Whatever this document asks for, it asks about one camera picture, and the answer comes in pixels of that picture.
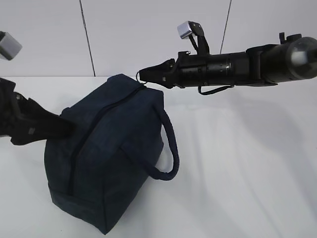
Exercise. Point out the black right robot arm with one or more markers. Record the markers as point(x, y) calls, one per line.
point(295, 58)

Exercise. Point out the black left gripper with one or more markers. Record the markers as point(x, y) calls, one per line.
point(25, 121)

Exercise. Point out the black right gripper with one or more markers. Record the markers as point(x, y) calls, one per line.
point(186, 71)

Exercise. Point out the dark blue insulated bag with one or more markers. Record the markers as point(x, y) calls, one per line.
point(123, 136)

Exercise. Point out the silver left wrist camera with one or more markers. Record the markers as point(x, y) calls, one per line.
point(9, 46)

